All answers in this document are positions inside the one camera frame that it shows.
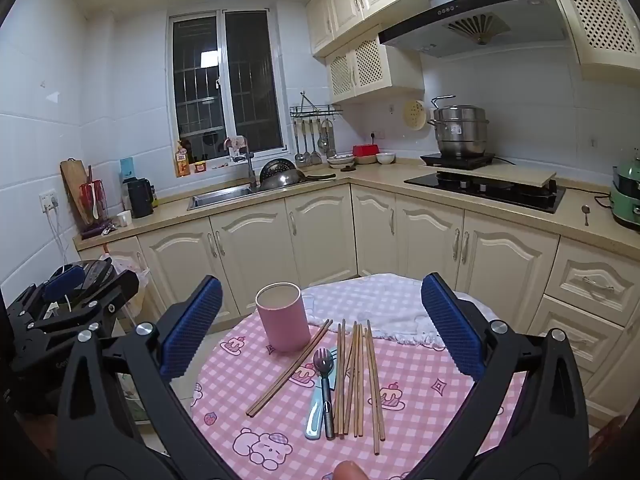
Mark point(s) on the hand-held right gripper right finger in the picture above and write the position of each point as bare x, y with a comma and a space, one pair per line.
452, 332

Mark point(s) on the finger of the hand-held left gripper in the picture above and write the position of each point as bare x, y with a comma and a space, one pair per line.
100, 305
62, 278

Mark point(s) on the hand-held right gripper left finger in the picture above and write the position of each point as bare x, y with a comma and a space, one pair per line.
192, 332

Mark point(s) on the pink cup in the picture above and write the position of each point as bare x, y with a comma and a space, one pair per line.
282, 325

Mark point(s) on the bunch of wooden chopsticks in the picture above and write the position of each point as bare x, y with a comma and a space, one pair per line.
357, 385

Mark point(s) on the light blue plastic utensil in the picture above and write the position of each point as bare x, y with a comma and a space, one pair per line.
312, 422

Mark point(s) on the person's right hand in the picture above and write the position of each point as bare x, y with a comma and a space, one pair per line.
350, 472

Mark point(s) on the white plastic bag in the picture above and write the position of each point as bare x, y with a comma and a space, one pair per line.
127, 265

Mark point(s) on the white checkered fringed cloth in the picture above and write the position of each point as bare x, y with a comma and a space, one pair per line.
380, 305

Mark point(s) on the pink checkered tablecloth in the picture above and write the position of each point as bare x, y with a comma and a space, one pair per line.
425, 410

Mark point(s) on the red knife holder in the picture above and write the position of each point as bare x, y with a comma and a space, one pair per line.
94, 200

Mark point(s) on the small white cup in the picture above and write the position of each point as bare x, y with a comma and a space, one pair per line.
124, 218

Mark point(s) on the wooden cutting board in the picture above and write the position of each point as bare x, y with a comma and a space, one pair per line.
72, 185

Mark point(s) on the black electric kettle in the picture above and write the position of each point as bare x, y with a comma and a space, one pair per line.
139, 200

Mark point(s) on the cream cabinet drawer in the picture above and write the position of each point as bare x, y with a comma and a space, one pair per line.
590, 280
575, 335

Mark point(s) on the teal box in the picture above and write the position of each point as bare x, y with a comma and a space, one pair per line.
127, 167

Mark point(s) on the stainless steel sink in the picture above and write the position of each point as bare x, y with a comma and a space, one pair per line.
220, 197

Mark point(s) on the black gas stove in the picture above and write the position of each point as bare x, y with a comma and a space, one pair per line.
500, 195

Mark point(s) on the cream lower kitchen cabinets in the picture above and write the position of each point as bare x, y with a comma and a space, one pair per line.
320, 240

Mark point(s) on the orange snack packet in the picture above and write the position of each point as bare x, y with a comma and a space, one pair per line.
182, 162

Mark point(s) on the small yellow box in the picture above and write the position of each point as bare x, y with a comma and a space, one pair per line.
200, 166

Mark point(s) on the beige board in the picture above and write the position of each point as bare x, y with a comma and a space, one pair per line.
510, 175

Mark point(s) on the beige kitchen countertop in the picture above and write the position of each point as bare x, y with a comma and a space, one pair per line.
380, 180

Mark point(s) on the black induction cooker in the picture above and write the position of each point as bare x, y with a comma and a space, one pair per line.
455, 161

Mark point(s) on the metal faucet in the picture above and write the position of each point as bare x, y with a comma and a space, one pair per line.
250, 170

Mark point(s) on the metal spoon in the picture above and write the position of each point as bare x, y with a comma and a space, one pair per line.
585, 210

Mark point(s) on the metal colander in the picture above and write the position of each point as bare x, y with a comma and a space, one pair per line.
277, 167

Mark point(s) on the white bowl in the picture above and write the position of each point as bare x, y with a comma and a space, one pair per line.
385, 158

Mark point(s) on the beige bowl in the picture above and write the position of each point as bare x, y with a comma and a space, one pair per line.
365, 160

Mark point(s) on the stainless steel steamer pot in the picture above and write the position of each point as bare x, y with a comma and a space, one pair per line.
460, 132

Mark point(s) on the patterned bowl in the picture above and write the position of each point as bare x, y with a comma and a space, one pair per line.
341, 162

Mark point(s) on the hanging metal cooking utensil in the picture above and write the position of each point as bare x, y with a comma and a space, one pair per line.
298, 155
316, 156
330, 147
307, 156

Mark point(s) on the round yellow steamer mat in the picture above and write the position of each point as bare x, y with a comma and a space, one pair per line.
415, 115

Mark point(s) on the green kitchen appliance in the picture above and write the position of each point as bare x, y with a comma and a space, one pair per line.
627, 195

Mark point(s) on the kitchen window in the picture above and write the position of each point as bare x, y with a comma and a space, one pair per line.
250, 85

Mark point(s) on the cream lattice door cabinet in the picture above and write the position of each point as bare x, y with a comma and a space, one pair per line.
370, 67

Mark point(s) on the range hood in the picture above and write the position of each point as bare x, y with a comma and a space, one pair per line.
475, 5

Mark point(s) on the large cream lattice cabinet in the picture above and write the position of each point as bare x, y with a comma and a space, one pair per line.
600, 15

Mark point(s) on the white wall outlet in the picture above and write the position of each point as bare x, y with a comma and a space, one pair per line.
377, 135
47, 201

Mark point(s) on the wall utensil rack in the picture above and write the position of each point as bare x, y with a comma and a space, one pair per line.
315, 109

